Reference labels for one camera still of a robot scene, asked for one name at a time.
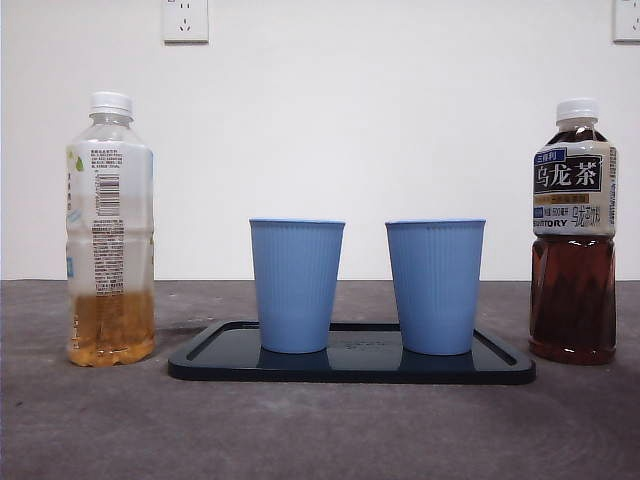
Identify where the pale jasmine tea bottle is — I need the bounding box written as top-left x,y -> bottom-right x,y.
64,91 -> 157,367

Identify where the white wall socket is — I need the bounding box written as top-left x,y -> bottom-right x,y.
161,0 -> 209,44
612,0 -> 640,43

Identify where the dark navy rectangular tray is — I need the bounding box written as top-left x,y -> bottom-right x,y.
166,319 -> 537,385

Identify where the dark oolong tea bottle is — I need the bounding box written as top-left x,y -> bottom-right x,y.
527,97 -> 618,366

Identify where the blue ribbed plastic cup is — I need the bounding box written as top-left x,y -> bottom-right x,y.
384,217 -> 487,357
248,217 -> 347,355

